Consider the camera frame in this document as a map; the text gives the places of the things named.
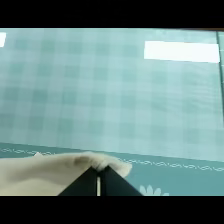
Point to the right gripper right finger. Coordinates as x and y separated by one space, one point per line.
116 186

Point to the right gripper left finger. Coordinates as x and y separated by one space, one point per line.
84 186

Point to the beige garment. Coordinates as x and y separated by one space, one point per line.
36 173

